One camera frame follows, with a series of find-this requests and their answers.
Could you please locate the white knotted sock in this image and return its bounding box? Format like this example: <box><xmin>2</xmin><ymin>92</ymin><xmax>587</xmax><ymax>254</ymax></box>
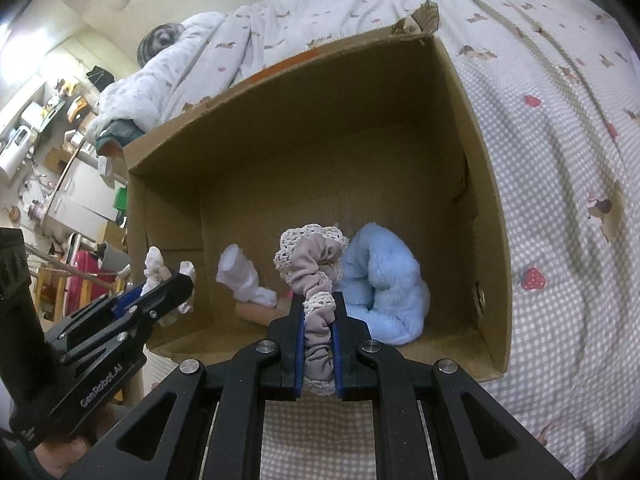
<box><xmin>216</xmin><ymin>244</ymin><xmax>278</xmax><ymax>309</ymax></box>

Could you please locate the left hand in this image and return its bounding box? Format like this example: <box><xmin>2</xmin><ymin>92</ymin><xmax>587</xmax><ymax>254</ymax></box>
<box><xmin>32</xmin><ymin>403</ymin><xmax>129</xmax><ymax>479</ymax></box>

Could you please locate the light blue fluffy towel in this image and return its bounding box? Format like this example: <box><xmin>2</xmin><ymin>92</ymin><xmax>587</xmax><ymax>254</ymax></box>
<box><xmin>337</xmin><ymin>222</ymin><xmax>431</xmax><ymax>346</ymax></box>

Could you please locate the beige cardboard tube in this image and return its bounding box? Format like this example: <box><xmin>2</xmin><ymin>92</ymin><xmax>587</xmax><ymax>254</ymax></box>
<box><xmin>234</xmin><ymin>297</ymin><xmax>291</xmax><ymax>326</ymax></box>

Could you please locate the brown cardboard box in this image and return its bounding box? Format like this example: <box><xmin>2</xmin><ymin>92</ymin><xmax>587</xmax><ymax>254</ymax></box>
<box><xmin>125</xmin><ymin>2</ymin><xmax>512</xmax><ymax>382</ymax></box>

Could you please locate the white patterned duvet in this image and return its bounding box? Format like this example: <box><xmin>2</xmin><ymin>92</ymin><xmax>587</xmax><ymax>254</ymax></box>
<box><xmin>86</xmin><ymin>11</ymin><xmax>252</xmax><ymax>141</ymax></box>

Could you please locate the checkered bed cover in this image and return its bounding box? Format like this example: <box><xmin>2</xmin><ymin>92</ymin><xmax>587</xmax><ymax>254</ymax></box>
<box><xmin>144</xmin><ymin>0</ymin><xmax>640</xmax><ymax>480</ymax></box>

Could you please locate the grey striped pillow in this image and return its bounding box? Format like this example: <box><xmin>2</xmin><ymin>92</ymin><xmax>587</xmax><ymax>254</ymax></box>
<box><xmin>137</xmin><ymin>23</ymin><xmax>184</xmax><ymax>68</ymax></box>

